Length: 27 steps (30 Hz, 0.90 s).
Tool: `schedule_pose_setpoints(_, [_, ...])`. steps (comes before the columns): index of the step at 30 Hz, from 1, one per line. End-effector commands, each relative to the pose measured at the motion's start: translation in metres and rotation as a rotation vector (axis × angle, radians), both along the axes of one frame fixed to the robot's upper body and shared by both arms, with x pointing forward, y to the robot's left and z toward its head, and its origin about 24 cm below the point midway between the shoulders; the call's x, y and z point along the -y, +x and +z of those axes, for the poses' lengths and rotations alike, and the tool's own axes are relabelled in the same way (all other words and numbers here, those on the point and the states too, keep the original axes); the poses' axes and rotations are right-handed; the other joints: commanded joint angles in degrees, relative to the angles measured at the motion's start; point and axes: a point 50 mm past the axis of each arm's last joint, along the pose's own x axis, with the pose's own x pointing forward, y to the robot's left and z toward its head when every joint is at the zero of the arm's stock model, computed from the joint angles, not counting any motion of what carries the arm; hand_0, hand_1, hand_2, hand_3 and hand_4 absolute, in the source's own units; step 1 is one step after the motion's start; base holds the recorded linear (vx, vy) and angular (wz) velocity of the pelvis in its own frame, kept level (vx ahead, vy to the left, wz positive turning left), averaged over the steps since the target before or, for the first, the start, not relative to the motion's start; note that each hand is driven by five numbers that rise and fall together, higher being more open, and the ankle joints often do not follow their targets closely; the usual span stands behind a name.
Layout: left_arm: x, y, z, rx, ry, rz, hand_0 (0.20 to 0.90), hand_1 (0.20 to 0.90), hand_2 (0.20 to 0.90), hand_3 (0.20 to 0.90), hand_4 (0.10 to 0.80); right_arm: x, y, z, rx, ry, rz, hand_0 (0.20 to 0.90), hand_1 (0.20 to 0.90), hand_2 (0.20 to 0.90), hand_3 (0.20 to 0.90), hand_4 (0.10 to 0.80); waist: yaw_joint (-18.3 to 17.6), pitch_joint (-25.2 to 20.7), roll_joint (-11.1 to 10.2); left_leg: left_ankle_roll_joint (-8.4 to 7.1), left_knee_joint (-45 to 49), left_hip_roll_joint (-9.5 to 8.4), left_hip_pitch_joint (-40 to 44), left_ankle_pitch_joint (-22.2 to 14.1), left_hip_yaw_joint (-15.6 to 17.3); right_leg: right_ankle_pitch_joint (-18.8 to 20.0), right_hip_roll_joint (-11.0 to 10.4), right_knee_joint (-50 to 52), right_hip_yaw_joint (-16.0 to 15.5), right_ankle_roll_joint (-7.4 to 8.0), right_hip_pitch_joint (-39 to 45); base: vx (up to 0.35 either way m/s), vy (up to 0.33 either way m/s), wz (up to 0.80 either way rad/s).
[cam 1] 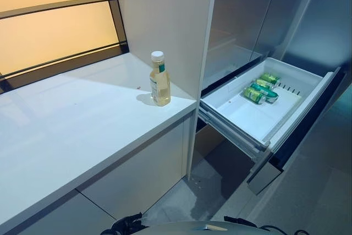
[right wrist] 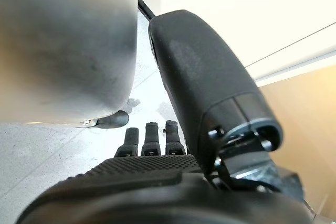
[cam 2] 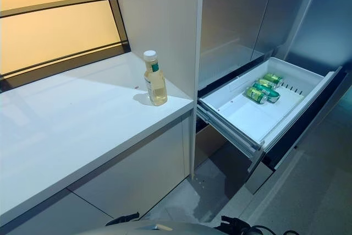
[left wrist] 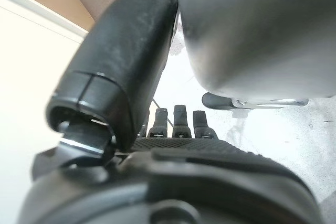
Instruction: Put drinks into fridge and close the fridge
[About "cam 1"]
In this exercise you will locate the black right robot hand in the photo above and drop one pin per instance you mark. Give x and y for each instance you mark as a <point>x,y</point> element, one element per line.
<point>244,223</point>

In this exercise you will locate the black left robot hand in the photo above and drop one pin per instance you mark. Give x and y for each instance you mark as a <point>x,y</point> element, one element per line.
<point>129,222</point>

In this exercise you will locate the yellow drink bottle white cap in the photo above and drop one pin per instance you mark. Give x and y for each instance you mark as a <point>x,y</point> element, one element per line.
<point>160,86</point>

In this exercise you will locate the steel lower fridge drawer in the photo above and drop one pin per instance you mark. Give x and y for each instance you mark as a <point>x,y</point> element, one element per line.
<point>264,180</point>

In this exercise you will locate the white fridge drawer bin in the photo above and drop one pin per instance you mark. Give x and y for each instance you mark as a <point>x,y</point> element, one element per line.
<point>242,116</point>

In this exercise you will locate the dark steel fridge drawer front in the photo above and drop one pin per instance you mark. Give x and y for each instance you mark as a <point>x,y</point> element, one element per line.
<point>302,125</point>

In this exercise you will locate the wide stainless fridge door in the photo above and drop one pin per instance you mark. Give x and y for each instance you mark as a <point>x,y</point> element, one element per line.
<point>233,12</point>

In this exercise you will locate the narrow stainless fridge door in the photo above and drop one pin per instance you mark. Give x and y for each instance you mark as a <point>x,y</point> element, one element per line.
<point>286,4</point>

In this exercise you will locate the grey robot torso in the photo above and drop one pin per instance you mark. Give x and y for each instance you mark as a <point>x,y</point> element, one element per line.
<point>198,229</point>

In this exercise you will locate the grey drawer slide rails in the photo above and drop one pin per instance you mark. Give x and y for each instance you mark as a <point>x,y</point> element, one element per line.
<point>228,133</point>

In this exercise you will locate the teal green drink can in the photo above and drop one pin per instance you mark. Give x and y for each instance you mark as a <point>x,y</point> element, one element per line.
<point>268,94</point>

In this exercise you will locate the black framed orange window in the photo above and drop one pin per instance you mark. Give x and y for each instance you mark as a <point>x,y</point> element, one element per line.
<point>55,26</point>

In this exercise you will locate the tall white cabinet panel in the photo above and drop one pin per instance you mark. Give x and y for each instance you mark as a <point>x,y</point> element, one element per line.
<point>165,12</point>

